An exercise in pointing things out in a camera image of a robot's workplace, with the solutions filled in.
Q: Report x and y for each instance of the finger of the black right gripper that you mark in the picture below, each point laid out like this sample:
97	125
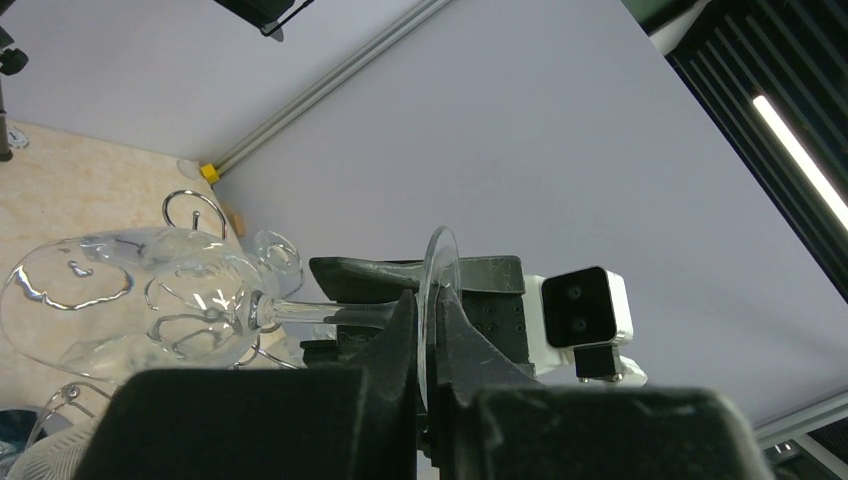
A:
361	281

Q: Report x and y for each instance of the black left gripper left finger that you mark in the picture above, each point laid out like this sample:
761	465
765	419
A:
352	421

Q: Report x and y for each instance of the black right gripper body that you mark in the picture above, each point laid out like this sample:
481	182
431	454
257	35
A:
492	289

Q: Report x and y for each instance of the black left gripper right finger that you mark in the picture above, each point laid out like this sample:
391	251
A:
489	420

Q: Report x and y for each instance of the clear wine glass back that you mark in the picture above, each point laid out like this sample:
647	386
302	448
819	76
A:
109	305

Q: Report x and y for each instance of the chrome wine glass rack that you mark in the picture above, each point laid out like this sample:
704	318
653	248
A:
195	211

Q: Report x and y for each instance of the small round metal disc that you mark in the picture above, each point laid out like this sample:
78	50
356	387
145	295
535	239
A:
16	138

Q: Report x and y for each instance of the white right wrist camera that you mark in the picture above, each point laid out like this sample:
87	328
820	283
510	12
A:
581	320

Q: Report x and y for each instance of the yellow corner bracket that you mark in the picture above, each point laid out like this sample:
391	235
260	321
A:
209	173

